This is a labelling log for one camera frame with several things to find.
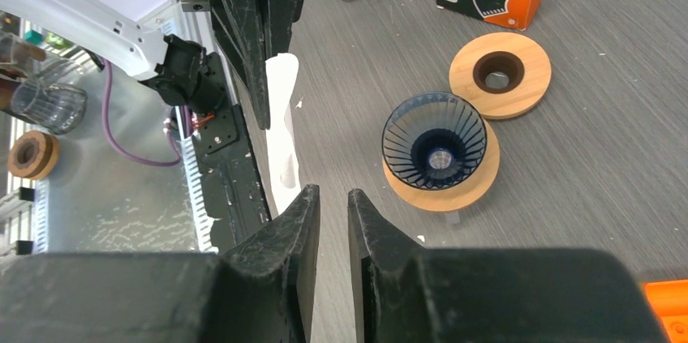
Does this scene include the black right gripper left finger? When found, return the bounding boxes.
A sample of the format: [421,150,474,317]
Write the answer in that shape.
[1,184,320,342]

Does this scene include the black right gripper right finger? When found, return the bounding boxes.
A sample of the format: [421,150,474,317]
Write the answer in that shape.
[348,189,666,342]

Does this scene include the white paper coffee filter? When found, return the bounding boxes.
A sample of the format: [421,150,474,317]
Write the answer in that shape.
[265,53,302,215]

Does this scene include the blue glass dripper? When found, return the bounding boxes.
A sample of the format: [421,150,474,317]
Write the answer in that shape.
[381,91,488,191]

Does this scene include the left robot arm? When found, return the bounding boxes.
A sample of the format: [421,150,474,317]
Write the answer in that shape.
[1,0,303,129]

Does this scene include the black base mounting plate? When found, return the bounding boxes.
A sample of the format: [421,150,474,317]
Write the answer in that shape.
[185,53,273,255]

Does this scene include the clear glass jar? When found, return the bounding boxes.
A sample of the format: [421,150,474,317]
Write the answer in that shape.
[10,79,88,135]

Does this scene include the orange plastic holder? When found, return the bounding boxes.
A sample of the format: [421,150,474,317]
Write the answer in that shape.
[642,280,687,343]

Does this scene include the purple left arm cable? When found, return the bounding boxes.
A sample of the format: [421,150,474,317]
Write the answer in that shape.
[101,60,184,169]

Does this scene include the wooden ring dripper stand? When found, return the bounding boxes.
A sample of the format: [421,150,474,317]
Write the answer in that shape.
[449,32,553,120]

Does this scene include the wooden ring outside table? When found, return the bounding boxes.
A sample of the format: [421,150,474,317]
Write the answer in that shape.
[7,130,61,181]

